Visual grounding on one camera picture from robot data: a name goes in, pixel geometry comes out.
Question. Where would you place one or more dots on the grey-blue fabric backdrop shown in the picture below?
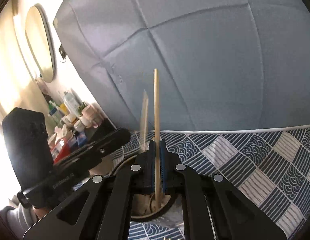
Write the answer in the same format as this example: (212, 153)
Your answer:
(223, 64)

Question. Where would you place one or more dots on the oval wall mirror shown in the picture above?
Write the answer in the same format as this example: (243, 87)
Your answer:
(40, 42)

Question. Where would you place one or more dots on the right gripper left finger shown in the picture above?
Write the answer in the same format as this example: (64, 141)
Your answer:
(101, 208)

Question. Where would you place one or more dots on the left hand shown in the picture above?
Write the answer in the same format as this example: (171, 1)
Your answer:
(41, 212)

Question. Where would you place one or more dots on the white pump bottle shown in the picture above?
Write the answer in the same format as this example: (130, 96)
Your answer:
(71, 103)

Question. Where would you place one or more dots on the black cylindrical utensil holder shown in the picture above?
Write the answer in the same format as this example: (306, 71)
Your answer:
(143, 210)

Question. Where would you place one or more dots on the wooden chopstick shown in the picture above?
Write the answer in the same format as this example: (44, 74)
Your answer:
(157, 139)
(144, 122)

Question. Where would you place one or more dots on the black wall hook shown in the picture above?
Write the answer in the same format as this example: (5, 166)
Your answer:
(62, 53)

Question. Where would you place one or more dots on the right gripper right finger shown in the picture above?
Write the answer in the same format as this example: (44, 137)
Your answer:
(212, 207)

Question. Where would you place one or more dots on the blue patterned tablecloth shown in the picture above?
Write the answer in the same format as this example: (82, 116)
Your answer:
(271, 168)

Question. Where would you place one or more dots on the black side shelf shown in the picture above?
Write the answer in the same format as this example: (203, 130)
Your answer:
(92, 134)

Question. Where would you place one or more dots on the pink jar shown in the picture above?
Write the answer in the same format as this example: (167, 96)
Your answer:
(89, 113)

